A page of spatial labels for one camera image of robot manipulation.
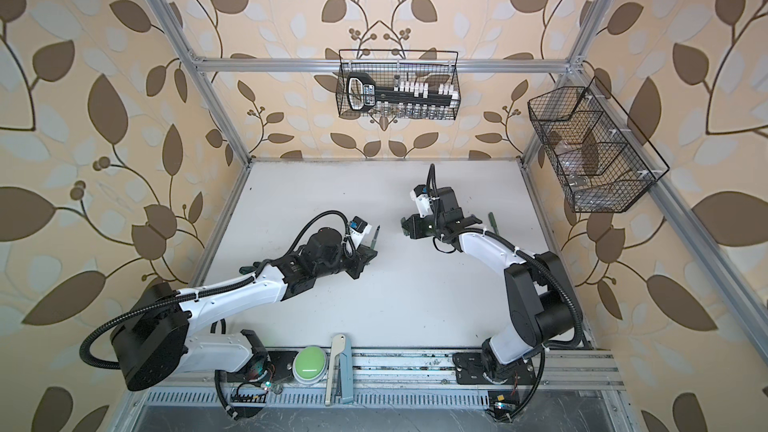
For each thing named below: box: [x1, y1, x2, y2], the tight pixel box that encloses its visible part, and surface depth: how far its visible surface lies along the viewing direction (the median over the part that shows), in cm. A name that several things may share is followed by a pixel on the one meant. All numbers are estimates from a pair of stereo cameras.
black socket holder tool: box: [347, 72, 457, 112], surface depth 85 cm
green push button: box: [292, 345, 328, 385], surface depth 74 cm
